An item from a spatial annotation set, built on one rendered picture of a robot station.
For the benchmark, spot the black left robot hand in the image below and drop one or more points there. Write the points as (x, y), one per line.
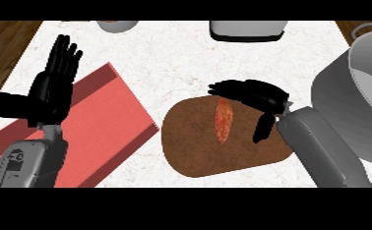
(47, 93)

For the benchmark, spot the small grey bowl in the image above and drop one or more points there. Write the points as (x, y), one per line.
(117, 25)

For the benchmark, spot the orange sweet potato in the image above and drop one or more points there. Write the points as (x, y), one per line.
(223, 119)

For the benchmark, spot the brown wooden cutting board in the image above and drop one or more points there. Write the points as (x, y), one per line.
(217, 142)

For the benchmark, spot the red placemat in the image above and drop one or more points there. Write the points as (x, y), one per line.
(96, 126)

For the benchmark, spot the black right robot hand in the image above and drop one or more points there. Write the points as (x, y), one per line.
(257, 94)

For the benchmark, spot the large grey pot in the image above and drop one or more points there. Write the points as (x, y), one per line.
(345, 96)

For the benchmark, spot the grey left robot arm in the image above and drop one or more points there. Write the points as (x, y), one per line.
(31, 158)

